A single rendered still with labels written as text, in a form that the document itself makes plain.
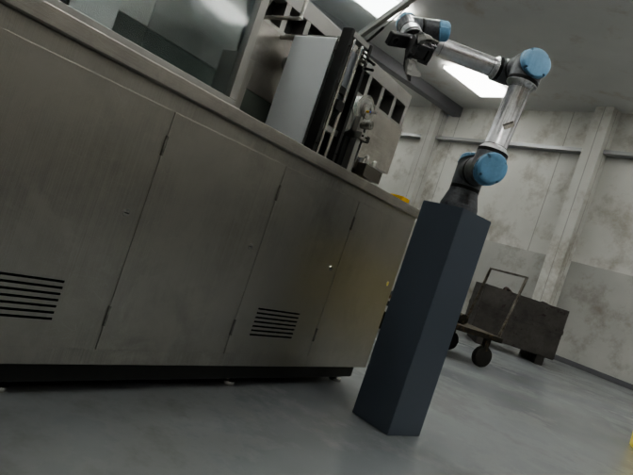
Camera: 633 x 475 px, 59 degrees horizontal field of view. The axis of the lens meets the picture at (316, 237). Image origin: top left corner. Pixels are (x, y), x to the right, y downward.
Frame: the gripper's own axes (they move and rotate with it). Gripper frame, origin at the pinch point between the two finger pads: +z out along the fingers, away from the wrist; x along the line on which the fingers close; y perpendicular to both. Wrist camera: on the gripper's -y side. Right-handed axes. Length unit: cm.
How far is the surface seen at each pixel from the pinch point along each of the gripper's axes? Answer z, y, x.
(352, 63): -45, -6, 26
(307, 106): -40, -18, 48
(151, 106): 39, -75, 22
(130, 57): 41, -82, 10
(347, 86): -38, -6, 33
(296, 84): -52, -23, 46
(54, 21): 49, -98, 3
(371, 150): -107, 46, 95
